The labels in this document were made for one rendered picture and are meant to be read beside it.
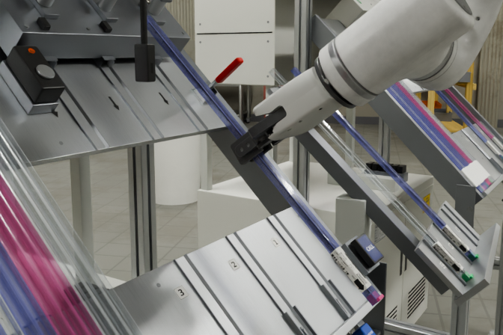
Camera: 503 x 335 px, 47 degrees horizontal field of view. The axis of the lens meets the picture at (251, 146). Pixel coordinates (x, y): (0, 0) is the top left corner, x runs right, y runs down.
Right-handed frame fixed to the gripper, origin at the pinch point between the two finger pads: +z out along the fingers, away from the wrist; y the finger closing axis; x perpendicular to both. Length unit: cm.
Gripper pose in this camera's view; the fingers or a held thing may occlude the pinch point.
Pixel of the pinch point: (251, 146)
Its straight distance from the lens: 77.9
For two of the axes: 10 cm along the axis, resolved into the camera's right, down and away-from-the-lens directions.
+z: -6.8, 5.2, 5.2
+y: -5.4, 1.3, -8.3
